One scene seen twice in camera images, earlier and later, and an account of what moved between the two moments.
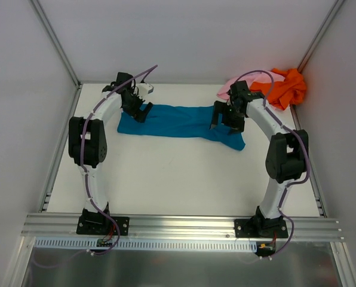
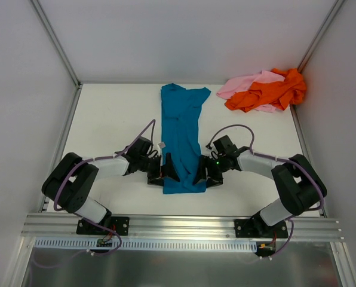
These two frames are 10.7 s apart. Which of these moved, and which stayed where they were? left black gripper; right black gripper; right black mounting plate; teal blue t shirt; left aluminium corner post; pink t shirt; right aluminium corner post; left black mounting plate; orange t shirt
Moved: right black gripper; teal blue t shirt; left black gripper
Stayed: left black mounting plate; pink t shirt; right black mounting plate; orange t shirt; left aluminium corner post; right aluminium corner post
